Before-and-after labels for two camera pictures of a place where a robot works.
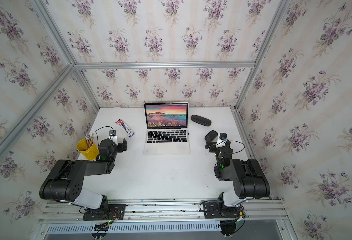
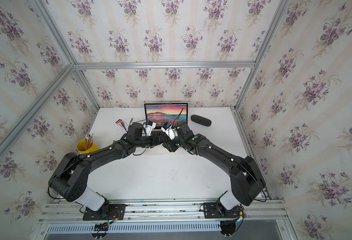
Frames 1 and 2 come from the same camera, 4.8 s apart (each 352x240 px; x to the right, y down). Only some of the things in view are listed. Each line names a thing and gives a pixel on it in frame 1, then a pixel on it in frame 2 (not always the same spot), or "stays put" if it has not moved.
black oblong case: [201, 120] stays put
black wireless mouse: [211, 135] to [171, 145]
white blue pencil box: [127, 130] stays put
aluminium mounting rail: [58, 211] stays put
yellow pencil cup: [91, 153] stays put
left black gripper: [119, 146] to [156, 138]
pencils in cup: [89, 140] stays put
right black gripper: [212, 146] to [168, 144]
